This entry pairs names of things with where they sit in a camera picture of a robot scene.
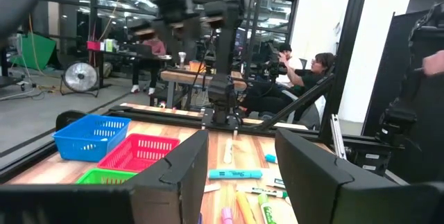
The white bulb brass lamp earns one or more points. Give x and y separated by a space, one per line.
182 57

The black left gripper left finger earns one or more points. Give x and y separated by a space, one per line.
180 189

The wooden background table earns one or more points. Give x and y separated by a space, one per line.
180 77

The red plastic basket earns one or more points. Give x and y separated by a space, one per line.
118 163

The orange Sharpie highlighter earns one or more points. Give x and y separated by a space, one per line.
244 208

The green plastic basket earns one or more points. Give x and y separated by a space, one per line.
90 179

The black aluminium frame post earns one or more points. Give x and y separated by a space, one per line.
347 43

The person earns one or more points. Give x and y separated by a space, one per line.
289 62
305 78
154 47

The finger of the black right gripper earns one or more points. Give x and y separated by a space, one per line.
190 40
164 40

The pink box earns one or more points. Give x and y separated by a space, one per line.
93 45

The green screen cloth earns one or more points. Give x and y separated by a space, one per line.
38 50

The light green Expo marker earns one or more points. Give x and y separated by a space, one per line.
267 213

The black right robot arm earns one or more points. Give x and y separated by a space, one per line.
223 92

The round floor fan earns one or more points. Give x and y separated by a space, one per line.
80 77

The black partition panel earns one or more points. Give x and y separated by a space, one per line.
385 61

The light blue cap marker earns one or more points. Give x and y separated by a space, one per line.
270 158

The black frame rail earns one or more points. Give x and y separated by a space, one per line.
156 114

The blue plastic basket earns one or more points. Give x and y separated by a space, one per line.
86 147

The thin green cap marker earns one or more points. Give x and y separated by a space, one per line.
263 192

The pink Sharpie highlighter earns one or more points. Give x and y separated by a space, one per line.
227 217

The turquoise Sharpie highlighter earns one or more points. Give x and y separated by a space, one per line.
236 174

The black curved corner bracket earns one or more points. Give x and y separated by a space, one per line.
67 116

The silver metal bracket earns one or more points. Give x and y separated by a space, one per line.
338 137

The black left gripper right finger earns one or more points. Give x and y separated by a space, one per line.
312 182

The black diagonal frame strut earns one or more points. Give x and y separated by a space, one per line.
298 101

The person's hand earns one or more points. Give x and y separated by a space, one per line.
433 62

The orange container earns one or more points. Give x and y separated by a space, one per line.
197 67

